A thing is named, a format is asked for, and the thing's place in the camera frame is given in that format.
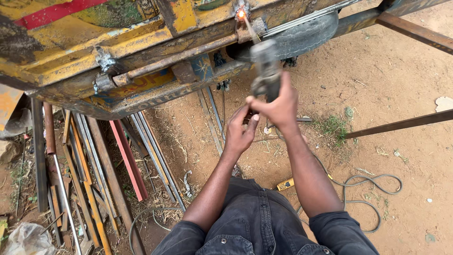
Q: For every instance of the person's left hand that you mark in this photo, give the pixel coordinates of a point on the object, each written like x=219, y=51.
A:
x=237, y=136

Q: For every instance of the person's right hand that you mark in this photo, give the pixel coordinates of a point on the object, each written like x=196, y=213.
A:
x=281, y=108

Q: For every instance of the grey welding electrode holder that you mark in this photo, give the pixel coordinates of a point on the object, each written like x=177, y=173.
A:
x=266, y=69

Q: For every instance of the flat grey metal strip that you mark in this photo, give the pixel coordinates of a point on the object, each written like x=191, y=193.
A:
x=209, y=122
x=216, y=113

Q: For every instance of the yellow power tool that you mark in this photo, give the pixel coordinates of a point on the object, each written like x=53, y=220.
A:
x=285, y=184

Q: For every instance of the black truck tyre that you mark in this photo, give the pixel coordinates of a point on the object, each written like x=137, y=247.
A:
x=297, y=39

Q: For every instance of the glowing welding rod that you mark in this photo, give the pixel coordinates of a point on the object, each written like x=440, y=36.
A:
x=248, y=25

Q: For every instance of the person's dark denim shirt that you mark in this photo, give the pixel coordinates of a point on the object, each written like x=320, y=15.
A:
x=262, y=226

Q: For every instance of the red metal angle bar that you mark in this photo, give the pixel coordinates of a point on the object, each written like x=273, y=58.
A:
x=129, y=159

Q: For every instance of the yellow painted truck body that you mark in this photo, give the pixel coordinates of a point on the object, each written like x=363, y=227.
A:
x=106, y=53

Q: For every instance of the pile of rusty metal bars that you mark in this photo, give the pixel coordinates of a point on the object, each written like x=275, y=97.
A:
x=85, y=170

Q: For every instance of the white flat scrap piece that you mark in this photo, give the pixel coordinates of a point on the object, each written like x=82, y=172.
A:
x=444, y=103

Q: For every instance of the crumpled clear plastic bag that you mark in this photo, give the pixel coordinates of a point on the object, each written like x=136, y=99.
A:
x=28, y=240

